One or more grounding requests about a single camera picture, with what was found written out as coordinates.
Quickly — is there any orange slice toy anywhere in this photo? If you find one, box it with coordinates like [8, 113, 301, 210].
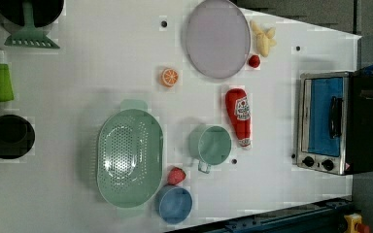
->
[160, 68, 179, 87]

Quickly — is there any red plush ketchup bottle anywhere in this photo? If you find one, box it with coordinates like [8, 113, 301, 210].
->
[224, 88, 252, 150]

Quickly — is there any blue bowl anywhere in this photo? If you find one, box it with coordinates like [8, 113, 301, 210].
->
[155, 185, 193, 224]

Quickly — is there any green measuring cup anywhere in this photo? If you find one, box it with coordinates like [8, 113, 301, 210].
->
[188, 124, 232, 174]

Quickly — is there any red plush strawberry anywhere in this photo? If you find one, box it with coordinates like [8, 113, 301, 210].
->
[167, 167, 187, 185]

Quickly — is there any silver black toaster oven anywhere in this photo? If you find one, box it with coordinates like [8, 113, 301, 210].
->
[296, 72, 373, 176]

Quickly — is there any grey round plate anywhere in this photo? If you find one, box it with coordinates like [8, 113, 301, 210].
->
[186, 0, 251, 79]

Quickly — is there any blue metal frame rail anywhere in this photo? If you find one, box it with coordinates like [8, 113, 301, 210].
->
[167, 198, 355, 233]

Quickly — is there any green spatula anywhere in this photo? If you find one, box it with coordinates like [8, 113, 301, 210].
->
[4, 0, 59, 50]

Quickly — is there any black frying pan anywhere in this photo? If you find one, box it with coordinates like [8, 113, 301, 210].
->
[0, 0, 65, 27]

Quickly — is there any black round pot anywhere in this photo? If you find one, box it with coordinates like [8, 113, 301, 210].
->
[0, 115, 35, 159]

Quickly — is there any green oval strainer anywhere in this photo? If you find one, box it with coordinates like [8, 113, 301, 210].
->
[96, 99, 164, 209]

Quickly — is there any yellow red clamp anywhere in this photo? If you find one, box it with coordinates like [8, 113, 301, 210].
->
[344, 214, 371, 233]

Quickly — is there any small red plush tomato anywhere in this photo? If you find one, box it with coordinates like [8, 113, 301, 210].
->
[248, 54, 260, 68]

